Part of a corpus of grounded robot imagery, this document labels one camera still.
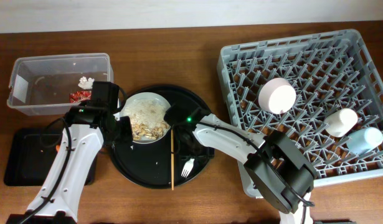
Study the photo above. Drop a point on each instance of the cream cup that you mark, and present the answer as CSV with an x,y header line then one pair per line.
x,y
341,122

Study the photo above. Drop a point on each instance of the black rectangular tray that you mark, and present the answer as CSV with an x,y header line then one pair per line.
x,y
29,162

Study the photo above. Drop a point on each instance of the round black tray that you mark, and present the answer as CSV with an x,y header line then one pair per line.
x,y
149,165

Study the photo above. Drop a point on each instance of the pile of rice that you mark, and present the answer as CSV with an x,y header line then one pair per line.
x,y
149,112

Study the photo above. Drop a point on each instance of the crumpled white tissue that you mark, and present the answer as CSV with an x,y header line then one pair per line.
x,y
86,83

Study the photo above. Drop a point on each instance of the pink saucer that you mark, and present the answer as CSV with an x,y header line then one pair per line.
x,y
277,96

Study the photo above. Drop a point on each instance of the clear plastic bin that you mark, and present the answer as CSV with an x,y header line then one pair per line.
x,y
42,85

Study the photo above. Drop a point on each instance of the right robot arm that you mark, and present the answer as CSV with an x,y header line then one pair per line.
x,y
279,170

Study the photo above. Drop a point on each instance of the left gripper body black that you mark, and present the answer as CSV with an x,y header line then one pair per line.
x,y
124,131

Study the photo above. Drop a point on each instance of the white plastic fork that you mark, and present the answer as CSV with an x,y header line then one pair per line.
x,y
188,166

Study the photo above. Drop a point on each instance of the grey plate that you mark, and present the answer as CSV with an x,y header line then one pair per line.
x,y
145,95

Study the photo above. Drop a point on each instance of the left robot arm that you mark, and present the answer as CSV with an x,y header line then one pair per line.
x,y
88,127

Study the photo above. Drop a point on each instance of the wooden chopstick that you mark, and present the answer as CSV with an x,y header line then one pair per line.
x,y
172,159

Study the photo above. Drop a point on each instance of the grey dishwasher rack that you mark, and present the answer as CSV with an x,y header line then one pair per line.
x,y
329,71

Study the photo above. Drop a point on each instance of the red snack wrapper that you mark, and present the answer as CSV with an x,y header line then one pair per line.
x,y
79,96

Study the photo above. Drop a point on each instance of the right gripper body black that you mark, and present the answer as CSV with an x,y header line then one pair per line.
x,y
195,150

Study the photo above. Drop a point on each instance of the blue cup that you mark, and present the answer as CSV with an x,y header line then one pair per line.
x,y
364,140

